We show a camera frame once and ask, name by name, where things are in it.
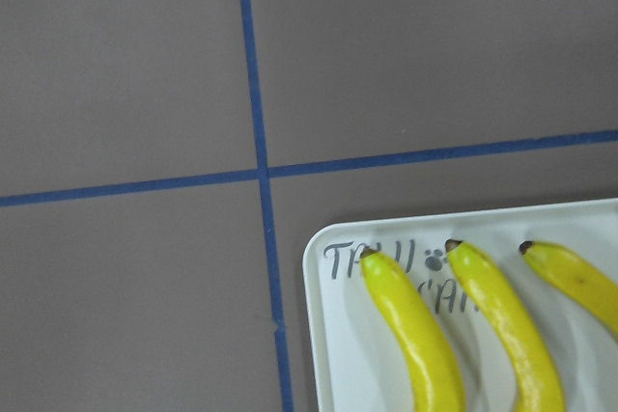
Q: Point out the yellow banana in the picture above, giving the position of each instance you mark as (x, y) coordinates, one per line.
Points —
(577, 278)
(434, 374)
(539, 386)

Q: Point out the white rectangular tray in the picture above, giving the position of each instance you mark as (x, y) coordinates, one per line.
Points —
(357, 363)

